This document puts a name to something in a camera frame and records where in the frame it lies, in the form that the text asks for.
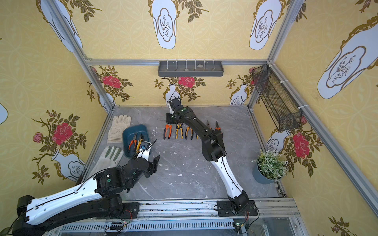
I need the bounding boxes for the orange black reversed pliers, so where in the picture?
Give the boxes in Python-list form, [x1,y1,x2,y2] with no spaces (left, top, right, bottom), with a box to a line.
[163,124,172,140]

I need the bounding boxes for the yellow black large pliers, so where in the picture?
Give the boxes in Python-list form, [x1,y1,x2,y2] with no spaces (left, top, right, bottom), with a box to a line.
[175,124,184,139]

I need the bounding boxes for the yellow long-nose pliers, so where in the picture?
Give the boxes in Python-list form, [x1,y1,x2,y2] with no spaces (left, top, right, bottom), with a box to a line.
[185,126,194,140]

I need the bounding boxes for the teal plastic storage box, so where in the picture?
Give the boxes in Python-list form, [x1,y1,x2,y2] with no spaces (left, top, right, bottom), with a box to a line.
[123,124,150,158]

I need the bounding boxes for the orange black long-nose pliers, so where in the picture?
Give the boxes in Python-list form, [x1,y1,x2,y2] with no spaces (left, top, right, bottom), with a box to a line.
[215,121,221,131]

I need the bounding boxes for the yellow box pliers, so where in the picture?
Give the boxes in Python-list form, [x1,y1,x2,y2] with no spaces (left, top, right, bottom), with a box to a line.
[135,134,144,152]

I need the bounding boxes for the orange black box pliers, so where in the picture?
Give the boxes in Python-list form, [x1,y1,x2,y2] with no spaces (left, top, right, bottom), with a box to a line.
[128,132,138,152]

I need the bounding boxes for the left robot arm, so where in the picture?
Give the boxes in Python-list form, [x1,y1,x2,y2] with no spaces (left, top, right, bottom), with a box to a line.
[9,156,160,236]

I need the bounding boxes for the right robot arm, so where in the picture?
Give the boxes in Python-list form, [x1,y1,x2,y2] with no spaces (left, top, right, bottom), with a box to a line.
[166,106,250,213]

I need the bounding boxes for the white green work glove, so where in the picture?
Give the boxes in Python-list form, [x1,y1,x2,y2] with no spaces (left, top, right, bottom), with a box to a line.
[89,146,124,177]

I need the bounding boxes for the beige work glove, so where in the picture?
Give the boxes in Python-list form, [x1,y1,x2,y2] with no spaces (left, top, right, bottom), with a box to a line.
[107,115,132,143]

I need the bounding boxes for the potted green plant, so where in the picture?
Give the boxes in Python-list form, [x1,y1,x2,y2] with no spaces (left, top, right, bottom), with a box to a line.
[253,150,288,184]

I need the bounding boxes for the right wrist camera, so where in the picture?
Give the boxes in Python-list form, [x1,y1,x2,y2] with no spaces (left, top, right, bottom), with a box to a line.
[168,98,183,112]

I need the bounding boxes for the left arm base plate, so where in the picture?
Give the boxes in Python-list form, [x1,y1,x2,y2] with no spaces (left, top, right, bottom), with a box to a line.
[96,202,140,219]

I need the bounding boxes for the grey wall shelf tray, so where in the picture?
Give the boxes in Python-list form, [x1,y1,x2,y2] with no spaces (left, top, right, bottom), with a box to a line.
[157,60,224,77]

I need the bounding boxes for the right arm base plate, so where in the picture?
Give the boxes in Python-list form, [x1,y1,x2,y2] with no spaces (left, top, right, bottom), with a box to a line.
[213,200,258,217]

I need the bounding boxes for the black wire mesh basket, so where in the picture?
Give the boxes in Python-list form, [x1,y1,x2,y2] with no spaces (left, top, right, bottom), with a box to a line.
[251,65,302,131]

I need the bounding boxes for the aluminium front rail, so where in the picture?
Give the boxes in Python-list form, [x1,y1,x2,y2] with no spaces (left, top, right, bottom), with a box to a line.
[45,198,309,236]

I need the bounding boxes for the aluminium corner frame post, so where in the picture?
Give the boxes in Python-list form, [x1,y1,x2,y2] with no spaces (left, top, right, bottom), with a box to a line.
[267,0,305,62]

